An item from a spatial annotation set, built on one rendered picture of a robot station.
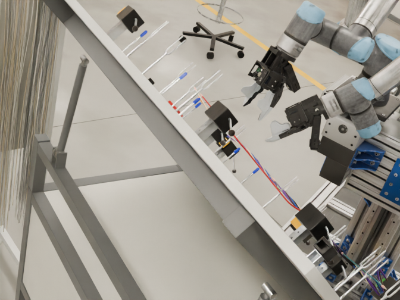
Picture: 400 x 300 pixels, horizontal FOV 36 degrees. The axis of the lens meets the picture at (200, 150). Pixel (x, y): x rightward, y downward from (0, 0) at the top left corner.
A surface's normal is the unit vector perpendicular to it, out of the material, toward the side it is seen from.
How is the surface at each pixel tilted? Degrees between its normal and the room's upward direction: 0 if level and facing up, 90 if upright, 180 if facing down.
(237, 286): 0
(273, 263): 90
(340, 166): 90
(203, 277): 0
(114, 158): 0
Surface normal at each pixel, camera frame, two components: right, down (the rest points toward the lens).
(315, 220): -0.52, -0.62
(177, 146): -0.42, -0.50
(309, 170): 0.24, -0.82
